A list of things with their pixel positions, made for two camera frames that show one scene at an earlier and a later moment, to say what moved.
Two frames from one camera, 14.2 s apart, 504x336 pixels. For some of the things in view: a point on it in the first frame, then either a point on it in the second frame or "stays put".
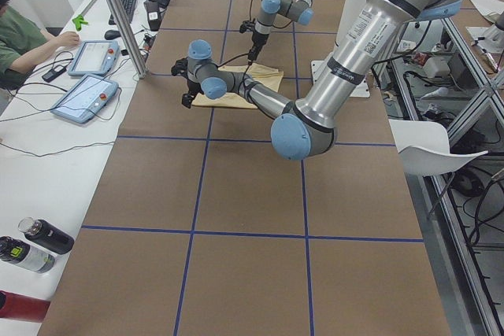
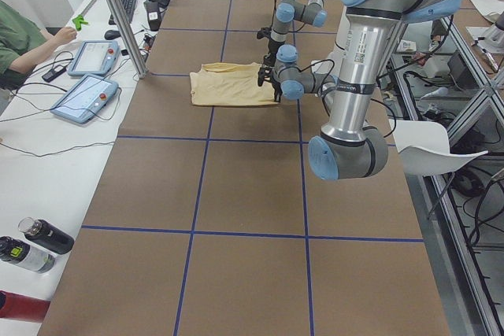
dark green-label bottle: x=19 y=252 stays put
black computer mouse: x=112 y=34 stays put
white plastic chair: x=424 y=146 stays put
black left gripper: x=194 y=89 to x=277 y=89
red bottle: x=20 y=307 stays put
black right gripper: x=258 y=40 to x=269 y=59
